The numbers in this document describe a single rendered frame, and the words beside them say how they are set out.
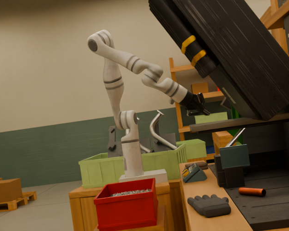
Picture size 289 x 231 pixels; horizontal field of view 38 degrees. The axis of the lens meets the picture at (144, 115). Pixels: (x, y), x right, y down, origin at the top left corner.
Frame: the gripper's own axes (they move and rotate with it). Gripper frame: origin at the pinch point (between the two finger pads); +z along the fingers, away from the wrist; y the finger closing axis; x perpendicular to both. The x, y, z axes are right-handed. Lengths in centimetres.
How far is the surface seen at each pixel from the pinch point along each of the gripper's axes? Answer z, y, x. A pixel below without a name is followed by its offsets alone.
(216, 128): -17, -17, -53
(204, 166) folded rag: 12.0, -22.1, -1.5
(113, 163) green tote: -6, -40, 71
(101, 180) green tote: -6, -52, 76
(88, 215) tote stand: -3, -74, 71
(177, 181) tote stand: 24, -31, 44
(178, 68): 151, 191, 566
